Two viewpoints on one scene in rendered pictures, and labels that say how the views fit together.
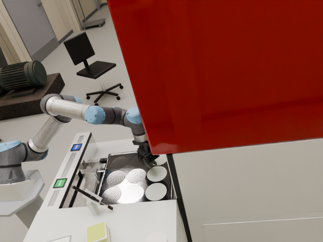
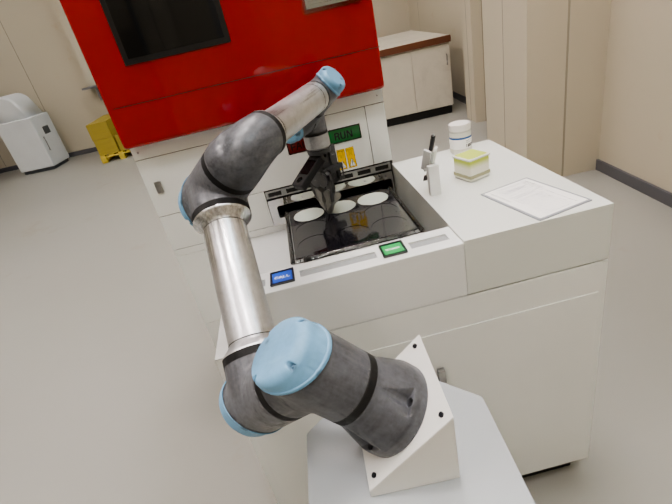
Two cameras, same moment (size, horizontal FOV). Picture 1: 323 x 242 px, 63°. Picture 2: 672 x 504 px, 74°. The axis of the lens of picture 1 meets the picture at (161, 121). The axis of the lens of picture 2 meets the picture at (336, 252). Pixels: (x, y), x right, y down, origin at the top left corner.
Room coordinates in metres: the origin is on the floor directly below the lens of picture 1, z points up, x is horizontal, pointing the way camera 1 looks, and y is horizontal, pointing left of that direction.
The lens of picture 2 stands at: (1.28, 1.39, 1.46)
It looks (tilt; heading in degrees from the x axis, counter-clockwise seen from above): 28 degrees down; 257
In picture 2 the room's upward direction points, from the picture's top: 13 degrees counter-clockwise
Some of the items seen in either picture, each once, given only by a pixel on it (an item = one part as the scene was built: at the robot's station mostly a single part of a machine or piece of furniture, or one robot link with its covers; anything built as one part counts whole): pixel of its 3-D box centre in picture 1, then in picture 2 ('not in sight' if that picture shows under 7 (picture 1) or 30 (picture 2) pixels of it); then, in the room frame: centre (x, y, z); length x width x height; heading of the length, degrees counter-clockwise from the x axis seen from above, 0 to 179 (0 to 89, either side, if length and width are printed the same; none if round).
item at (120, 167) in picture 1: (136, 175); (346, 219); (0.94, 0.19, 0.90); 0.34 x 0.34 x 0.01; 79
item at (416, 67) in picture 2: not in sight; (348, 86); (-0.91, -4.93, 0.46); 2.40 x 1.94 x 0.92; 166
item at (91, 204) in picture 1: (94, 202); (430, 169); (0.72, 0.34, 1.03); 0.06 x 0.04 x 0.13; 79
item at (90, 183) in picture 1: (88, 187); not in sight; (0.97, 0.45, 0.87); 0.36 x 0.08 x 0.03; 169
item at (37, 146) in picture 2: not in sight; (29, 132); (4.02, -7.89, 0.65); 0.66 x 0.59 x 1.30; 166
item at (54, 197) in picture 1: (73, 174); (345, 288); (1.07, 0.53, 0.89); 0.55 x 0.09 x 0.14; 169
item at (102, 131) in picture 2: not in sight; (122, 133); (2.49, -7.25, 0.32); 1.08 x 0.77 x 0.64; 76
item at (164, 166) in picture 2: (177, 127); (273, 175); (1.09, -0.07, 1.02); 0.81 x 0.03 x 0.40; 169
